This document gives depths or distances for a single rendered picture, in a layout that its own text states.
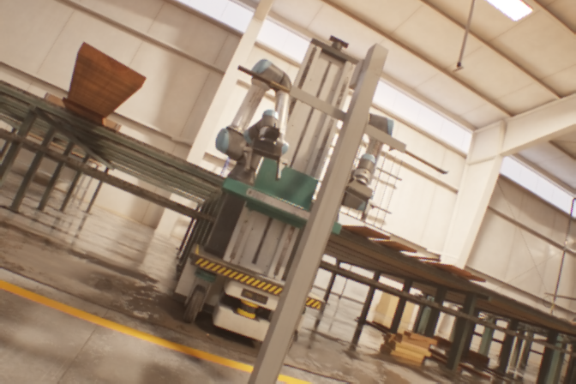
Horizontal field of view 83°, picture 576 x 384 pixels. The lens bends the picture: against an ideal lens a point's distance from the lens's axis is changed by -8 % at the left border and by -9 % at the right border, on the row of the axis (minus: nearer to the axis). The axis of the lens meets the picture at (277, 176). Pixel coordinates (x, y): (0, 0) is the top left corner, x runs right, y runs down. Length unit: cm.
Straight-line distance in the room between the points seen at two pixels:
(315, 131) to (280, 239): 69
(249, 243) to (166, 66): 776
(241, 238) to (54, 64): 833
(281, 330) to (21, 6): 1020
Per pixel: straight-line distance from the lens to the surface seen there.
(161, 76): 932
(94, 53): 155
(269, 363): 120
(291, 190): 201
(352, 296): 935
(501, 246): 1334
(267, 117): 159
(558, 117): 1095
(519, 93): 1113
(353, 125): 126
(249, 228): 199
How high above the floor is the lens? 45
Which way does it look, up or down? 12 degrees up
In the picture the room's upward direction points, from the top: 21 degrees clockwise
